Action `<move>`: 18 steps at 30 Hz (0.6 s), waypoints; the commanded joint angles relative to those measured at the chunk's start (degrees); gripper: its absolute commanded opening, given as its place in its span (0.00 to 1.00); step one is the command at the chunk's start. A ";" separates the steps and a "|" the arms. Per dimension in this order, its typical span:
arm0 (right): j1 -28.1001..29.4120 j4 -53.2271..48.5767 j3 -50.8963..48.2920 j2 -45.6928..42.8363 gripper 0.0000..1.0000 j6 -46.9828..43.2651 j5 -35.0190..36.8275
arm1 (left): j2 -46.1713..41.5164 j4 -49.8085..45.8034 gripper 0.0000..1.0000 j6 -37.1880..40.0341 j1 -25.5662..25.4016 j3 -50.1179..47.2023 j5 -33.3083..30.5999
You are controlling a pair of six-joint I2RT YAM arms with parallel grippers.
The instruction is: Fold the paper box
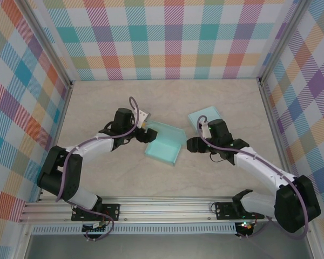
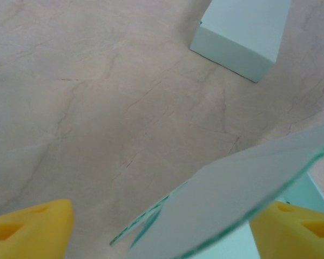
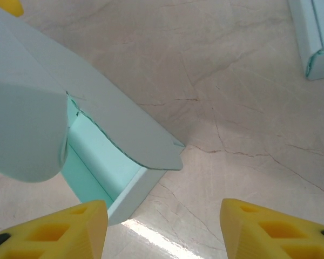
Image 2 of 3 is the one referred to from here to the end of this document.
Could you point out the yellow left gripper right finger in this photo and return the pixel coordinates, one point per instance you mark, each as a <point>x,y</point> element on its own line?
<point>294,234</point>

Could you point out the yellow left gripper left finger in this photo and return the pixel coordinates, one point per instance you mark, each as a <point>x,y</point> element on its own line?
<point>29,232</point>

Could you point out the light blue paper box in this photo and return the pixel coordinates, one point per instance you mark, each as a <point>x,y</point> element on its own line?
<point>240,35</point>
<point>232,189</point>

